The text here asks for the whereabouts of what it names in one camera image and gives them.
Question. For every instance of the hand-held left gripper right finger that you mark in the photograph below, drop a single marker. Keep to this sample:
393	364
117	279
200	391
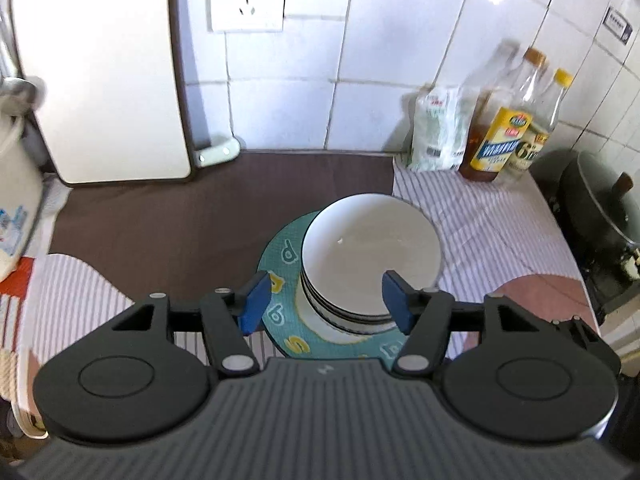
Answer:
397	305

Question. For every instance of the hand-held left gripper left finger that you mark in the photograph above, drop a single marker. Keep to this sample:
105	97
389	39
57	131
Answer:
255	305

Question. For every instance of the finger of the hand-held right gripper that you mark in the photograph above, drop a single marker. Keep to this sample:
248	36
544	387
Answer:
580	332

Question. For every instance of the teal egg print plate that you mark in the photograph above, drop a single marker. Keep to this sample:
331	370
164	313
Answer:
280	270

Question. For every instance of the black gas stove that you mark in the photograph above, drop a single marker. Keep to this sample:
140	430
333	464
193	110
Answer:
610	280

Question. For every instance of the brown table mat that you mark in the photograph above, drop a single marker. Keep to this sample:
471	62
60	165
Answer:
200	210

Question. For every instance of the striped cloth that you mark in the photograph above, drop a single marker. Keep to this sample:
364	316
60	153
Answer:
490	230
75	290

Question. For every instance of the dark pot with lid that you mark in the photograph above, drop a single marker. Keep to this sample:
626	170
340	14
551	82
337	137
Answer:
595	200

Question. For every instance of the white cutting board stand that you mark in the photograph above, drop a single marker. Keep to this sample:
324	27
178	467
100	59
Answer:
217	152

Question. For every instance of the white seasoning bag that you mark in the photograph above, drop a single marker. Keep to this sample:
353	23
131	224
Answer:
440	130

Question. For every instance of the oil bottle with yellow label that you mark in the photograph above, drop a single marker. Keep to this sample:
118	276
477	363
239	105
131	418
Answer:
492	145

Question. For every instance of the clear bottle with orange cap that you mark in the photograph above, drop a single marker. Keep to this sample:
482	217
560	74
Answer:
530	110

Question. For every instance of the clear bottle with yellow cap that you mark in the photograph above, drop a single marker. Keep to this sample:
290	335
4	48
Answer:
555	105

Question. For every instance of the white rice cooker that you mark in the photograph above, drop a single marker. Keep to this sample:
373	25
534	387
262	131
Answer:
15	185

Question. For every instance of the white cutting board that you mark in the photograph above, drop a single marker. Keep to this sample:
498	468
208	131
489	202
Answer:
100	75

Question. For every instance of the wall sticker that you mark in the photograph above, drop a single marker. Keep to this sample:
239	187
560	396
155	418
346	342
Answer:
617	25

